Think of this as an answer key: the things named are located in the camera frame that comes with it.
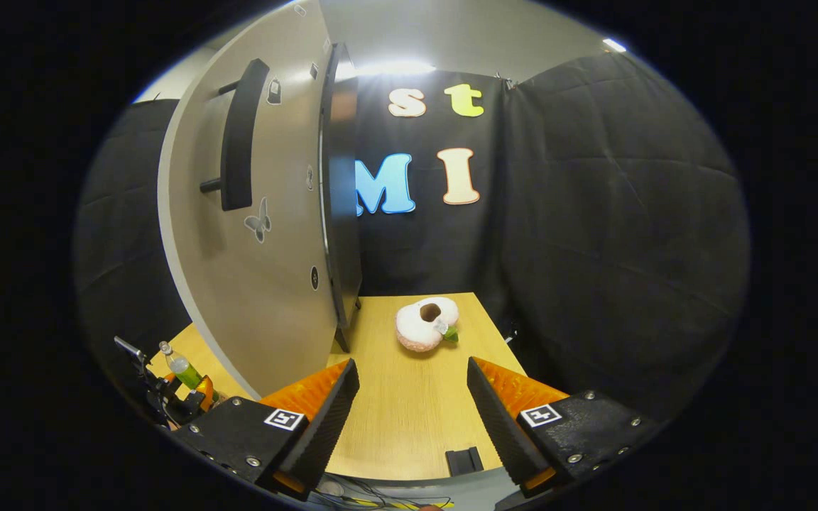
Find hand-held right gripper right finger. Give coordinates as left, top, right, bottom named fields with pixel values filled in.
left=466, top=356, right=665, bottom=501

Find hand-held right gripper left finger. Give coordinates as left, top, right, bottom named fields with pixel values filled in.
left=168, top=358, right=361, bottom=502

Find green bottle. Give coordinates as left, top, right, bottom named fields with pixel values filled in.
left=159, top=341, right=224, bottom=404

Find small black block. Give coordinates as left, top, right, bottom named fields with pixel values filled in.
left=446, top=447, right=484, bottom=478

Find black backdrop cloth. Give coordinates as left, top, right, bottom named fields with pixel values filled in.
left=72, top=50, right=751, bottom=419

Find tangled black cables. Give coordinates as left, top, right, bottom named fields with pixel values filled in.
left=313, top=479, right=452, bottom=509

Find black cabinet door handle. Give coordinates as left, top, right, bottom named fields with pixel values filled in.
left=200, top=58, right=270, bottom=211

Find white cabinet door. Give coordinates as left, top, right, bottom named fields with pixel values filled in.
left=157, top=0, right=342, bottom=400

